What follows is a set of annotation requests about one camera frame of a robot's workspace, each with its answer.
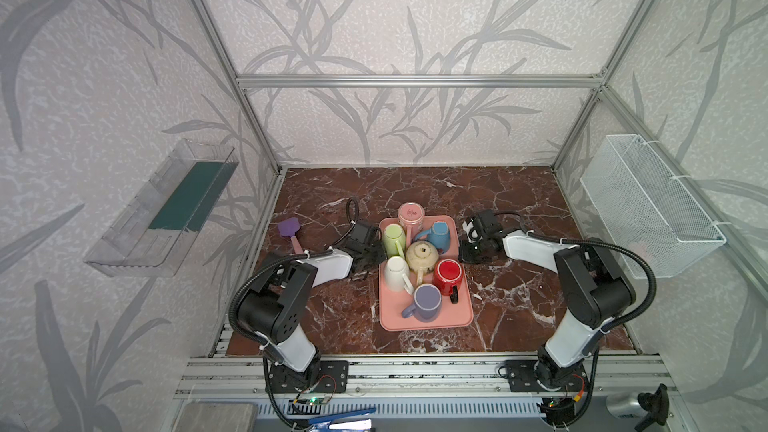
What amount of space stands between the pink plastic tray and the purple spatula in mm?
314

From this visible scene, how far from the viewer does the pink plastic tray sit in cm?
83

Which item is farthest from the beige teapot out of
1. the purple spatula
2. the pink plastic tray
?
the purple spatula
